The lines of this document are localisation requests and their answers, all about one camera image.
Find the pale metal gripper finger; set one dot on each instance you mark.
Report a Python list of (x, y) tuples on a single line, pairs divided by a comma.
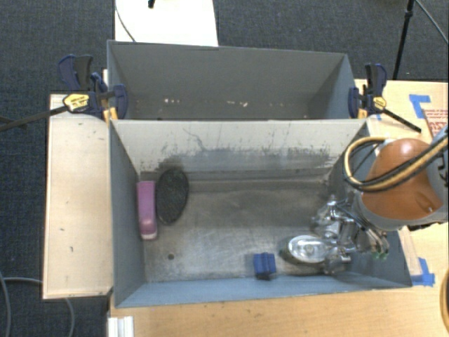
[(337, 263), (324, 219)]

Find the clear glass cup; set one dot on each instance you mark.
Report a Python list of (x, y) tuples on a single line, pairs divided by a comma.
[(305, 249)]

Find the blue ribbed block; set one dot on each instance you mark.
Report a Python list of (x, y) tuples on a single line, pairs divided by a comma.
[(263, 263)]

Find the grey metal bin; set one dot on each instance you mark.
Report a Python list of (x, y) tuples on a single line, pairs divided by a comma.
[(228, 216)]

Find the black oval pad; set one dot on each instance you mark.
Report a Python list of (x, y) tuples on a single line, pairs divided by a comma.
[(172, 197)]

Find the pale wood board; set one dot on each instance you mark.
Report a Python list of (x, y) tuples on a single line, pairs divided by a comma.
[(79, 205)]

